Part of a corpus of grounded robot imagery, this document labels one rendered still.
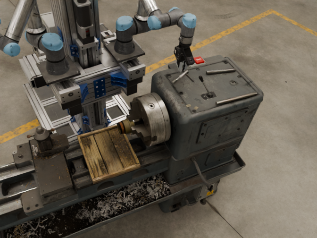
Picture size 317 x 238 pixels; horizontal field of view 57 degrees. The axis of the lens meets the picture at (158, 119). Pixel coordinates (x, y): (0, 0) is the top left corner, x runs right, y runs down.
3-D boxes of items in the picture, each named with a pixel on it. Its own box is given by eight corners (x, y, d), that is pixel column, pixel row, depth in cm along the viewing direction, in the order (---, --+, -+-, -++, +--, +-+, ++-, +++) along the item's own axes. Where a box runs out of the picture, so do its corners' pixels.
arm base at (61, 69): (43, 64, 194) (39, 52, 187) (64, 58, 200) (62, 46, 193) (50, 78, 186) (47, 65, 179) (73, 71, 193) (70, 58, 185)
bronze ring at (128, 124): (130, 114, 176) (116, 118, 173) (136, 124, 171) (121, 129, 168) (130, 123, 183) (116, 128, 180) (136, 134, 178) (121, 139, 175)
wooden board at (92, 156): (120, 126, 203) (120, 123, 200) (140, 168, 182) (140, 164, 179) (77, 139, 193) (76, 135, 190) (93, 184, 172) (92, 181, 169)
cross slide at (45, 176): (56, 132, 188) (55, 128, 184) (73, 188, 163) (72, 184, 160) (29, 140, 182) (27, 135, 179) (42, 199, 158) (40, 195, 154)
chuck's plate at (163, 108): (146, 110, 203) (153, 81, 177) (165, 148, 189) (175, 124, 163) (142, 111, 202) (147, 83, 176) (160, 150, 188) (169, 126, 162)
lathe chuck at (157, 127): (142, 111, 202) (147, 83, 176) (160, 150, 188) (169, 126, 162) (130, 115, 199) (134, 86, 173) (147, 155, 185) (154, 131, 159)
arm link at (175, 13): (162, 8, 161) (173, 18, 155) (179, 4, 166) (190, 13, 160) (161, 21, 167) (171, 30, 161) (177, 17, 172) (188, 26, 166)
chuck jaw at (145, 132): (147, 121, 176) (156, 134, 169) (147, 126, 180) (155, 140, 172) (130, 126, 173) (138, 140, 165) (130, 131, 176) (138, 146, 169)
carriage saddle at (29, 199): (61, 137, 193) (59, 131, 189) (79, 197, 166) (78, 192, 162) (12, 150, 183) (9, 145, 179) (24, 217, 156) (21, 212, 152)
